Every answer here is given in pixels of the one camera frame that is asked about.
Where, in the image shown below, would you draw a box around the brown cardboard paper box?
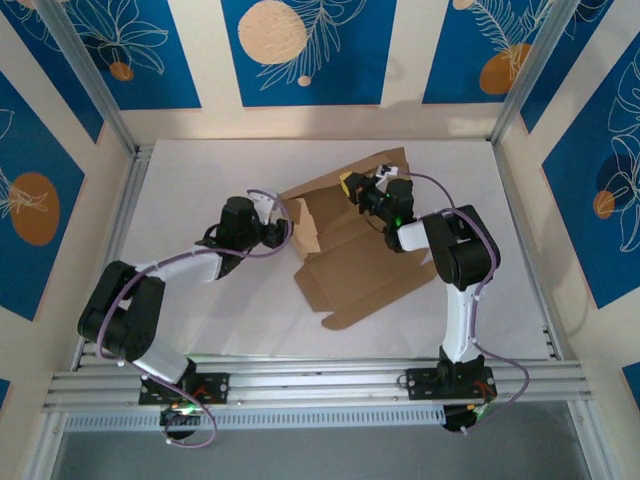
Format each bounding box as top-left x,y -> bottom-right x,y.
279,147 -> 436,332

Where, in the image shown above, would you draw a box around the aluminium side rail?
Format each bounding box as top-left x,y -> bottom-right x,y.
72,144 -> 157,371
492,142 -> 566,361

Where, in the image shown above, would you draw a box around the aluminium cross frame rails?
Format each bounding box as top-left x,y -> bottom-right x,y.
42,355 -> 594,412

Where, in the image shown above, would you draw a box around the grey slotted cable duct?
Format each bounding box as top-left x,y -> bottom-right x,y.
64,404 -> 446,433

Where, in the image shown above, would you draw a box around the aluminium frame post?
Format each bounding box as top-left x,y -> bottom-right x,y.
37,0 -> 140,157
488,0 -> 574,147

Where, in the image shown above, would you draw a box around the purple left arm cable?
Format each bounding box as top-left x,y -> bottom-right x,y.
97,188 -> 296,448

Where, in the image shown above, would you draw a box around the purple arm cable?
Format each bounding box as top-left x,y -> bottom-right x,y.
97,188 -> 296,448
397,171 -> 531,437

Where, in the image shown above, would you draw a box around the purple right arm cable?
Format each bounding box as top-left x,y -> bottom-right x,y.
397,171 -> 531,437

